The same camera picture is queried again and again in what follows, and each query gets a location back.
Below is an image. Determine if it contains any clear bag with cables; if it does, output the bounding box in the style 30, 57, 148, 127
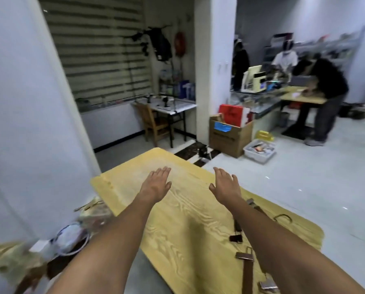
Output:
48, 222, 90, 257

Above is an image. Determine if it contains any yellow small box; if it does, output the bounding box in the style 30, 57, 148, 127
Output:
255, 130, 275, 142

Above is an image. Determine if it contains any silver metal clasp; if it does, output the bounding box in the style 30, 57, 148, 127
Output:
258, 279, 278, 294

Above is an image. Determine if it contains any white plastic bin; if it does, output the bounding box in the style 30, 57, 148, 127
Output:
243, 139, 277, 165

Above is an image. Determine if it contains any small black tripod device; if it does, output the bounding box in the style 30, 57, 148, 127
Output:
198, 145, 213, 164

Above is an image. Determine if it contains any black hanging backpack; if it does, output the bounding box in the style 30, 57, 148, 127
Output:
148, 26, 173, 62

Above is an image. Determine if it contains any white folding table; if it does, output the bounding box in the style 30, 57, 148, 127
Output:
143, 96, 198, 149

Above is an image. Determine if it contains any long brown leather strap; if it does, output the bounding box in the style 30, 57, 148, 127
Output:
235, 252, 255, 294

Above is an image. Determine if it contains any person's left hand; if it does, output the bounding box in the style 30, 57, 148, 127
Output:
139, 167, 173, 204

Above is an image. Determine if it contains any red flat box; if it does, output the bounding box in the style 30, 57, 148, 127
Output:
218, 104, 251, 128

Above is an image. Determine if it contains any light wooden work table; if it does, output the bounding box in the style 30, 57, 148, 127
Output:
280, 86, 328, 139

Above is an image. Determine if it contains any wooden chair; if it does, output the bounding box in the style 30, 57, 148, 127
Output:
134, 102, 174, 144

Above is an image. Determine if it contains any striped window blind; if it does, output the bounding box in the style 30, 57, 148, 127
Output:
37, 0, 154, 104

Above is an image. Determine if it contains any crumpled yellow plastic bag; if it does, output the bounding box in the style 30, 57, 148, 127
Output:
0, 241, 50, 291

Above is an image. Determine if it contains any person's right hand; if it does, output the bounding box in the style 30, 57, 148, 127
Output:
209, 167, 243, 207

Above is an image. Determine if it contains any short dark brown strap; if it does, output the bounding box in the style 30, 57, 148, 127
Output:
229, 218, 244, 244

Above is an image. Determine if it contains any brown cardboard box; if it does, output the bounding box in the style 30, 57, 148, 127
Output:
209, 115, 254, 158

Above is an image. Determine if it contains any wall shelf with goods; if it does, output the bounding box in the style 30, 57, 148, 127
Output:
263, 25, 365, 69

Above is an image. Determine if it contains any red round hanging object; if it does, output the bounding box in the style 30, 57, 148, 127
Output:
174, 31, 187, 57

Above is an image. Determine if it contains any glass display counter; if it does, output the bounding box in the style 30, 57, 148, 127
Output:
230, 87, 293, 132

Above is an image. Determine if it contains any person's left forearm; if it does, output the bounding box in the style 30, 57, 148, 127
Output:
46, 195, 158, 294

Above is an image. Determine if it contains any person's right forearm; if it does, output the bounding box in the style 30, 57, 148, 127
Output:
230, 197, 365, 294

